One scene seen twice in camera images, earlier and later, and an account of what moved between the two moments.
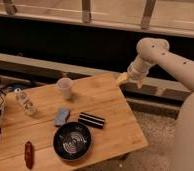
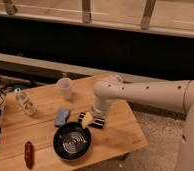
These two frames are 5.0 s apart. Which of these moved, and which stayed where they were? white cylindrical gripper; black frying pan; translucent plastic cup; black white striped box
Moved: white cylindrical gripper
Stayed: translucent plastic cup; black white striped box; black frying pan
